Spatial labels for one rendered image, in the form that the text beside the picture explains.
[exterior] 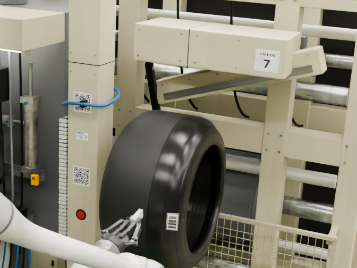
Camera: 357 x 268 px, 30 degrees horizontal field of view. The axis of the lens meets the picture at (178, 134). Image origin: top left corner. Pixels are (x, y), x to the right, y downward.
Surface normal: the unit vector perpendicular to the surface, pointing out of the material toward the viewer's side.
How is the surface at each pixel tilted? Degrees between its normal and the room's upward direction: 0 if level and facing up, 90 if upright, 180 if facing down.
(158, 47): 90
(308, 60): 90
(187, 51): 90
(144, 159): 50
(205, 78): 90
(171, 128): 20
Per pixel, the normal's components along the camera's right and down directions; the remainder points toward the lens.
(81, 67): -0.36, 0.25
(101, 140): 0.93, 0.15
